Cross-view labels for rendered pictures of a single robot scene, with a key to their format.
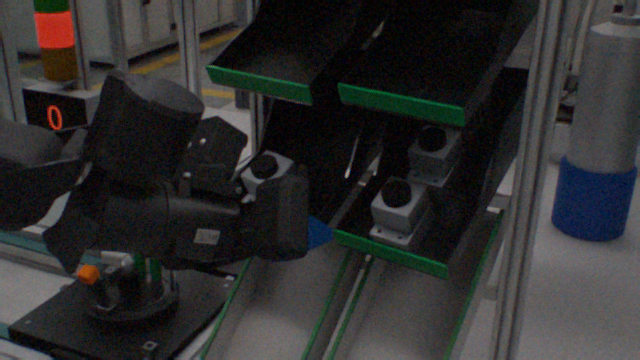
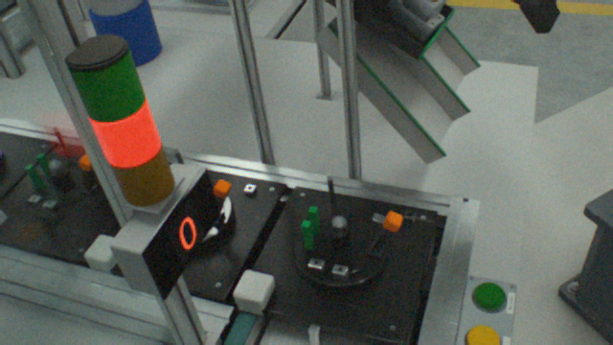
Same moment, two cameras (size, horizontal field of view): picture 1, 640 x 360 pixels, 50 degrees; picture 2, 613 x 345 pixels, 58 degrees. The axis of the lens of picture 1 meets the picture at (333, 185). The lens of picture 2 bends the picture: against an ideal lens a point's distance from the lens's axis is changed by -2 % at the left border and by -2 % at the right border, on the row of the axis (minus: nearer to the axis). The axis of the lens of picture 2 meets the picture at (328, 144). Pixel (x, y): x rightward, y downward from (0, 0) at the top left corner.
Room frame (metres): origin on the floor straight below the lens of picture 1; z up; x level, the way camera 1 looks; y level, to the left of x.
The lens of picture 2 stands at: (0.86, 0.82, 1.63)
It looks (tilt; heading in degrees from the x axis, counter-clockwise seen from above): 40 degrees down; 270
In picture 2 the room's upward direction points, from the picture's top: 6 degrees counter-clockwise
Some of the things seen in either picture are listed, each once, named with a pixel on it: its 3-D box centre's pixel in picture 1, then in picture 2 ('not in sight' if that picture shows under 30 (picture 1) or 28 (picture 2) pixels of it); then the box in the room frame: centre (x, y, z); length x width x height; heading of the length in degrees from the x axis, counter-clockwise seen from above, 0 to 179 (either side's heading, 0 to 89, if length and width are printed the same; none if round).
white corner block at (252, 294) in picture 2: (121, 258); (255, 292); (0.98, 0.35, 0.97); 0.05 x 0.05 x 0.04; 68
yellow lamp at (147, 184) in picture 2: (59, 61); (142, 170); (1.03, 0.42, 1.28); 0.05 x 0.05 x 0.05
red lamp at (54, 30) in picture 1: (55, 28); (125, 128); (1.03, 0.42, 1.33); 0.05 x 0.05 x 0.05
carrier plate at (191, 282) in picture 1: (132, 308); (342, 258); (0.85, 0.29, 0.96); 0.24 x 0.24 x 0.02; 68
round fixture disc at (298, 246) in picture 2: (131, 297); (342, 249); (0.85, 0.29, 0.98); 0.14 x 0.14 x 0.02
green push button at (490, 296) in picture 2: not in sight; (489, 297); (0.66, 0.39, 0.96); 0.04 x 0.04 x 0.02
